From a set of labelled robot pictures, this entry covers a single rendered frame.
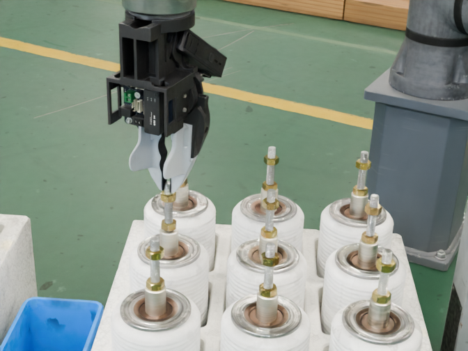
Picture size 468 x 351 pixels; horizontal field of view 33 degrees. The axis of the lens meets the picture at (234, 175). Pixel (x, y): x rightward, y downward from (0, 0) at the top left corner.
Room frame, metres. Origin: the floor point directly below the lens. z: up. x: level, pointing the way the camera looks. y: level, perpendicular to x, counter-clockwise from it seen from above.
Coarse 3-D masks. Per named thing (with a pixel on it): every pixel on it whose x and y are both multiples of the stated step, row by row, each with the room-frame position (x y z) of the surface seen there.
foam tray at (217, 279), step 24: (216, 240) 0.98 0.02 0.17; (312, 240) 0.97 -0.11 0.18; (120, 264) 0.89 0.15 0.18; (216, 264) 0.90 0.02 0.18; (312, 264) 0.90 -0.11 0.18; (408, 264) 0.92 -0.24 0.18; (120, 288) 0.83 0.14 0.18; (216, 288) 0.84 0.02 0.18; (312, 288) 0.85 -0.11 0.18; (408, 288) 0.86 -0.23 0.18; (216, 312) 0.79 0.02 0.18; (312, 312) 0.80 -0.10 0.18; (408, 312) 0.80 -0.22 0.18; (96, 336) 0.74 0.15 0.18; (216, 336) 0.74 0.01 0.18; (312, 336) 0.75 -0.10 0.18
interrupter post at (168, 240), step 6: (162, 234) 0.80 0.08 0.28; (168, 234) 0.80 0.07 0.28; (174, 234) 0.80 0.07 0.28; (162, 240) 0.80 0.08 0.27; (168, 240) 0.80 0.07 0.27; (174, 240) 0.80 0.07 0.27; (162, 246) 0.80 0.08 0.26; (168, 246) 0.80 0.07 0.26; (174, 246) 0.80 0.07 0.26; (168, 252) 0.80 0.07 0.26; (174, 252) 0.80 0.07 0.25
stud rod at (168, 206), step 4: (164, 184) 0.81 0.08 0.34; (168, 184) 0.81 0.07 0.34; (164, 188) 0.81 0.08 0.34; (168, 188) 0.81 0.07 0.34; (164, 192) 0.81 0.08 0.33; (168, 192) 0.81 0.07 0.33; (164, 204) 0.81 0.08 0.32; (168, 204) 0.81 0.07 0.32; (172, 204) 0.81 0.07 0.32; (164, 208) 0.81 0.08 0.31; (168, 208) 0.81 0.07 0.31; (172, 208) 0.81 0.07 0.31; (164, 212) 0.81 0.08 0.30; (168, 212) 0.81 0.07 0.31; (172, 212) 0.81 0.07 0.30; (164, 216) 0.81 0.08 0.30; (168, 216) 0.81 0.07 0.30; (172, 216) 0.81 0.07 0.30; (164, 220) 0.81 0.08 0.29; (168, 220) 0.81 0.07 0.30; (172, 220) 0.81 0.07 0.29
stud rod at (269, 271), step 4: (268, 244) 0.69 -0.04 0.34; (272, 244) 0.69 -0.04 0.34; (268, 248) 0.69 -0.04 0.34; (272, 248) 0.69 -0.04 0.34; (268, 252) 0.69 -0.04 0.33; (272, 252) 0.69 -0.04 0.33; (268, 256) 0.69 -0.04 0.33; (272, 256) 0.69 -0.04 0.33; (268, 268) 0.69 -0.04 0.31; (272, 268) 0.69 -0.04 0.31; (268, 272) 0.69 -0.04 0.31; (272, 272) 0.69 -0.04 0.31; (264, 276) 0.69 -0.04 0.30; (268, 276) 0.69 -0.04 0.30; (272, 276) 0.69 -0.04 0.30; (264, 280) 0.69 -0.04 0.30; (268, 280) 0.69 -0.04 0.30; (272, 280) 0.69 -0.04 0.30; (264, 284) 0.69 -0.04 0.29; (268, 284) 0.69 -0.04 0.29; (272, 284) 0.69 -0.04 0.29; (268, 288) 0.69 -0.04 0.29
